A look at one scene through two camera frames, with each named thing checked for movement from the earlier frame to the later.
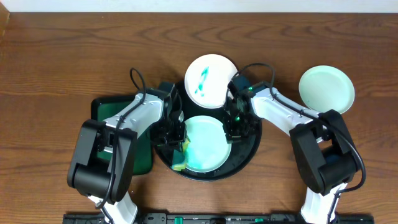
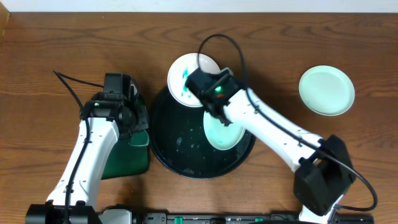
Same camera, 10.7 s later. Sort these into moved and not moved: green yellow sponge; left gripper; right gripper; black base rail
Moved: left gripper; right gripper; green yellow sponge
Not moved: black base rail
